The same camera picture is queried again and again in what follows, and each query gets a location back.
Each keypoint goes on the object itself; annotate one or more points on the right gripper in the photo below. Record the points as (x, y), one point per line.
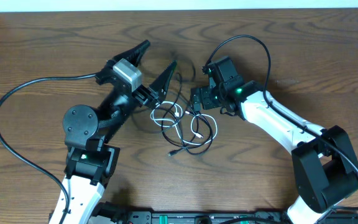
(204, 93)

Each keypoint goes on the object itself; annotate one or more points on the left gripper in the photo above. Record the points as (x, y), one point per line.
(147, 98)

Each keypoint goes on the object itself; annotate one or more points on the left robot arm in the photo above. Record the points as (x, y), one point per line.
(91, 161)

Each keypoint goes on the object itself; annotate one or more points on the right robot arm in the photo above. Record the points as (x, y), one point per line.
(325, 164)

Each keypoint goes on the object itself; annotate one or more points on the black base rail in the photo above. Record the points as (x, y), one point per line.
(138, 215)

